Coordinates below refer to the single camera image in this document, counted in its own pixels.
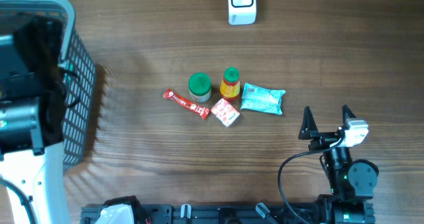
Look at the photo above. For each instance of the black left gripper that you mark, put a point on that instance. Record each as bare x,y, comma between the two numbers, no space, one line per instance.
54,24

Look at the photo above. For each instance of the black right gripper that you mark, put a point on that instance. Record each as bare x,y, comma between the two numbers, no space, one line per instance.
309,130

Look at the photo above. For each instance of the teal wet wipes pack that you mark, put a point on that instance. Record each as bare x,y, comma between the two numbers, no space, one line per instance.
261,99

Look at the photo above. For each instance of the red white small box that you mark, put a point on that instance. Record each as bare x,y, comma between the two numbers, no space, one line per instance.
225,112

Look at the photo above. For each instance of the red chilli sauce bottle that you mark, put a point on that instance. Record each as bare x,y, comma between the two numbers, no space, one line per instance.
230,85

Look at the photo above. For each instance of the red sauce sachet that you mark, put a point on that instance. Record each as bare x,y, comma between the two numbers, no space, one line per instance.
202,111

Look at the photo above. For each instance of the green lid jar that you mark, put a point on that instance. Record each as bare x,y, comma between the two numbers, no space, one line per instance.
199,85

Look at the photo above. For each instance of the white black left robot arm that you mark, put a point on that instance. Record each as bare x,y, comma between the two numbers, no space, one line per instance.
35,179

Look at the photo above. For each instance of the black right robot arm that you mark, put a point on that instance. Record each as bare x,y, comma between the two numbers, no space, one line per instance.
352,182

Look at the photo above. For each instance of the white barcode scanner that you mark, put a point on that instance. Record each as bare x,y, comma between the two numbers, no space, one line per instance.
242,12

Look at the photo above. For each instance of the grey plastic shopping basket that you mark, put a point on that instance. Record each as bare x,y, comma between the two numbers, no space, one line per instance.
73,57

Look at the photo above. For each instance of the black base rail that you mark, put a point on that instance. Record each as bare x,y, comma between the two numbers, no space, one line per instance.
259,213

